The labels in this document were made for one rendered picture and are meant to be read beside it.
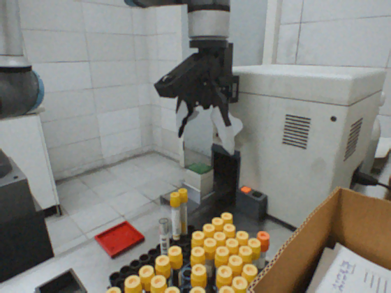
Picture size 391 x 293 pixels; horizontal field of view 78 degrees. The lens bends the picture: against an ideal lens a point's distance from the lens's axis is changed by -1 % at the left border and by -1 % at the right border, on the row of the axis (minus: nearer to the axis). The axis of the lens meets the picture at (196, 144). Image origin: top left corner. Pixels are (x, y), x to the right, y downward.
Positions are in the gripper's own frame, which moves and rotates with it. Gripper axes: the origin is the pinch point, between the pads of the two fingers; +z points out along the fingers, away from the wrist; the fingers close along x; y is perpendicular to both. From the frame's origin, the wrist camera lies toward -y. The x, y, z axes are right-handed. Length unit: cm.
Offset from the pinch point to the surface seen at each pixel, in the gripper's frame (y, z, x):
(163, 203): -8.2, 10.4, 2.3
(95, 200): 34, 102, 161
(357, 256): 1.5, 9.2, -29.6
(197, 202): -2.8, 10.9, -1.9
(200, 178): -2.2, 5.6, -2.0
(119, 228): -16.1, 14.8, 7.0
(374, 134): 44.1, 2.8, -22.3
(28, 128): -2, 28, 159
